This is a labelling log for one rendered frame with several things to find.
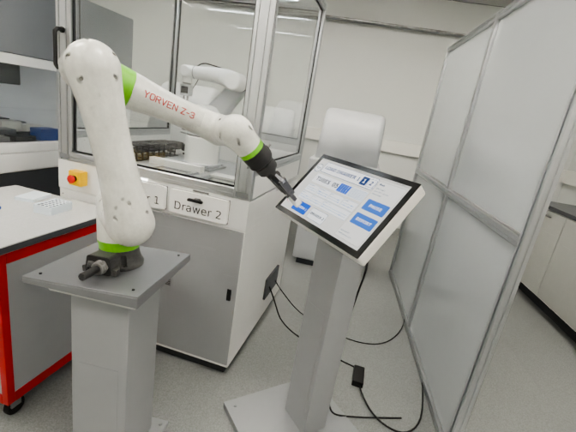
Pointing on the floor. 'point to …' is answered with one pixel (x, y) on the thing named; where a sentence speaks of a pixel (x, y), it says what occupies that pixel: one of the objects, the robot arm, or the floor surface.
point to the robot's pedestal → (113, 365)
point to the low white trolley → (26, 360)
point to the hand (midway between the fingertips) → (293, 199)
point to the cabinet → (213, 283)
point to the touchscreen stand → (309, 357)
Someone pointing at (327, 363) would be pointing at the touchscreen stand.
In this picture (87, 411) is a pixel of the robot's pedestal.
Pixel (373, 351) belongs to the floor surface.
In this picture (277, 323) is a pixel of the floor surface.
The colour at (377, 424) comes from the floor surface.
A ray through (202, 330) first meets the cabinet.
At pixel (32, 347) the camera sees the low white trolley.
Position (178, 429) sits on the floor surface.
